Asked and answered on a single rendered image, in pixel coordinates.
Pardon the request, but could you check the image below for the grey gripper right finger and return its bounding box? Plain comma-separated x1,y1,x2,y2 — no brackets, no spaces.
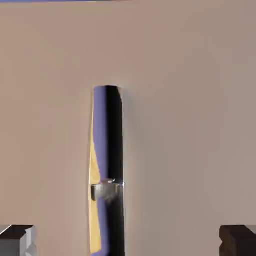
218,224,256,256

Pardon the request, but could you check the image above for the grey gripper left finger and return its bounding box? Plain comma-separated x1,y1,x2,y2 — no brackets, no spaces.
0,224,38,256

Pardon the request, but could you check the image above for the tan drawer front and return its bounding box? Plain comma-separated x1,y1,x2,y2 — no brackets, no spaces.
0,1,256,256

